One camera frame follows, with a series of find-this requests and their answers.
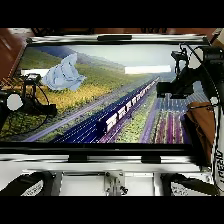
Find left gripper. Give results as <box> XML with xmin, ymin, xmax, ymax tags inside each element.
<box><xmin>31</xmin><ymin>103</ymin><xmax>58</xmax><ymax>118</ymax></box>

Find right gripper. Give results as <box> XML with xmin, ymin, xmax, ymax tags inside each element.
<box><xmin>156</xmin><ymin>80</ymin><xmax>195</xmax><ymax>100</ymax></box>

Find light blue shirt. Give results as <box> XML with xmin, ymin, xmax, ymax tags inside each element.
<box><xmin>41</xmin><ymin>53</ymin><xmax>88</xmax><ymax>92</ymax></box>

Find brown garment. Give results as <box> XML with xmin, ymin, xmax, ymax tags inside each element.
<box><xmin>180</xmin><ymin>101</ymin><xmax>216</xmax><ymax>167</ymax></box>

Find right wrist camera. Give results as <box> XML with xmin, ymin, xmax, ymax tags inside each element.
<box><xmin>170</xmin><ymin>49</ymin><xmax>190</xmax><ymax>76</ymax></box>

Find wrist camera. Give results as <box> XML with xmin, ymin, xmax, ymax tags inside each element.
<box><xmin>21</xmin><ymin>73</ymin><xmax>43</xmax><ymax>101</ymax></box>
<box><xmin>170</xmin><ymin>49</ymin><xmax>190</xmax><ymax>76</ymax></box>

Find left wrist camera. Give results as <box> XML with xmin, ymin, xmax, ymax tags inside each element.
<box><xmin>21</xmin><ymin>73</ymin><xmax>43</xmax><ymax>101</ymax></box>

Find black cable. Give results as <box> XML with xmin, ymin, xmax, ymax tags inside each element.
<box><xmin>2</xmin><ymin>83</ymin><xmax>52</xmax><ymax>138</ymax></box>

